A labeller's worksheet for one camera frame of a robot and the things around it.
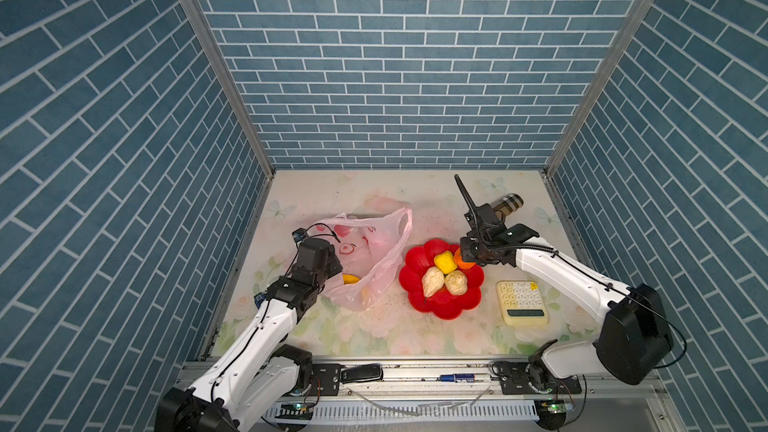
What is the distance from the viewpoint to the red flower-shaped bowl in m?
0.83

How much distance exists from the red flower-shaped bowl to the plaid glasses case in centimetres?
28

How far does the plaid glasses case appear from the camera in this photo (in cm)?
107
